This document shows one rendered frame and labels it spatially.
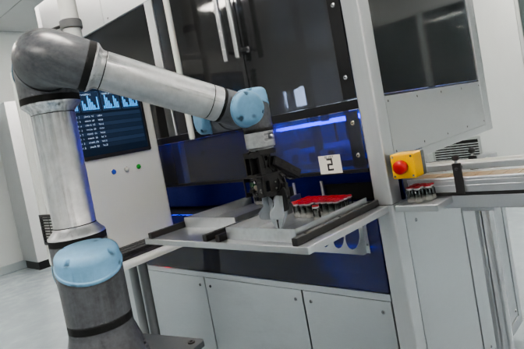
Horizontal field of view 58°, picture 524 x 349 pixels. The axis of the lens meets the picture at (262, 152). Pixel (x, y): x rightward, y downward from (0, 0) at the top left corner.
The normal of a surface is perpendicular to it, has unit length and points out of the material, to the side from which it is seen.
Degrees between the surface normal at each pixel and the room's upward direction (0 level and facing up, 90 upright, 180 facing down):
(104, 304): 90
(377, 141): 90
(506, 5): 90
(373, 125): 90
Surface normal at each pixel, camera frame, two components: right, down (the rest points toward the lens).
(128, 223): 0.77, -0.11
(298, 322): -0.67, 0.16
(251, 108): 0.45, -0.04
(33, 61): -0.23, 0.26
